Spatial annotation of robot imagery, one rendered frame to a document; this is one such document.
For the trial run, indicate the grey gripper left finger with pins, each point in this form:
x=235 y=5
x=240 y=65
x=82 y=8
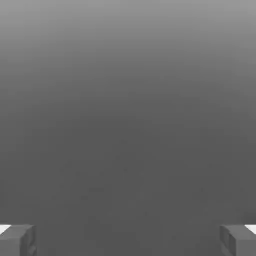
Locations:
x=16 y=241

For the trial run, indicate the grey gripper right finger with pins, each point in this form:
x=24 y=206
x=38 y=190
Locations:
x=240 y=241

